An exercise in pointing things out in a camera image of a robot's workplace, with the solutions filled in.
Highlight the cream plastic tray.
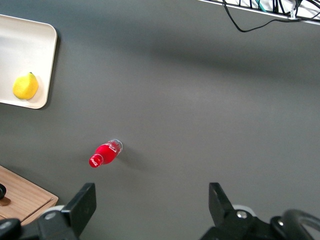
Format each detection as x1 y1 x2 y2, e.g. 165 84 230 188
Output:
0 13 59 110

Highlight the black looped table-edge cable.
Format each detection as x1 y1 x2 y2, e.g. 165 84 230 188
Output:
221 0 320 34

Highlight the green cable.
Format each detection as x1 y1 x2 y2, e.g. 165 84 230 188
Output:
254 0 267 12

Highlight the grey looped wrist hose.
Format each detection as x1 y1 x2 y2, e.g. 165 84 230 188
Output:
269 208 320 240

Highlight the oak wooden drawer cabinet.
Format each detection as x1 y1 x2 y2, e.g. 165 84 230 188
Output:
0 164 60 226

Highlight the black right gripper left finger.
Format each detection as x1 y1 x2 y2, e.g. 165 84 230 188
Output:
60 182 98 238

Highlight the yellow lemon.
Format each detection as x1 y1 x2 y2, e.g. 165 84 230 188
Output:
12 71 40 101

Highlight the red cola bottle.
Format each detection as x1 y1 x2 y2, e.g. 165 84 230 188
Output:
88 138 124 170

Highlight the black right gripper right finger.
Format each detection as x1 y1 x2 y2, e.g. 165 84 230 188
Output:
208 182 236 229

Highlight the black cable on rail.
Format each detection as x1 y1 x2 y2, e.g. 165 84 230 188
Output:
294 0 320 11
272 0 283 15

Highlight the white table edge rail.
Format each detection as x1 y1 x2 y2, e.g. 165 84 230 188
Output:
196 0 320 26

